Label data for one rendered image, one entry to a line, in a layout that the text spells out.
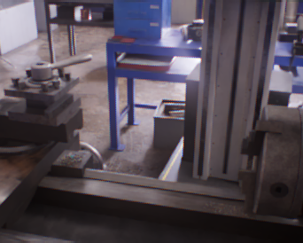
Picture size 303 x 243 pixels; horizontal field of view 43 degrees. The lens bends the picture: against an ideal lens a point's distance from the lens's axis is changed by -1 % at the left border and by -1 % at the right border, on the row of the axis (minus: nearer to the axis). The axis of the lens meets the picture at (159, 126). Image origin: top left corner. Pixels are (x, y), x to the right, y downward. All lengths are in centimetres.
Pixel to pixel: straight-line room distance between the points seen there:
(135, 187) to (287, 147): 58
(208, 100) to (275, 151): 119
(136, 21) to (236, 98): 117
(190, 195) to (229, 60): 90
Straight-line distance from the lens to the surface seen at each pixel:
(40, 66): 119
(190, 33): 276
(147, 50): 270
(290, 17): 777
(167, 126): 299
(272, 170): 80
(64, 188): 125
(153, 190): 122
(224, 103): 199
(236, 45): 189
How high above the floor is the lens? 155
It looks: 27 degrees down
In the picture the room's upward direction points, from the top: 1 degrees clockwise
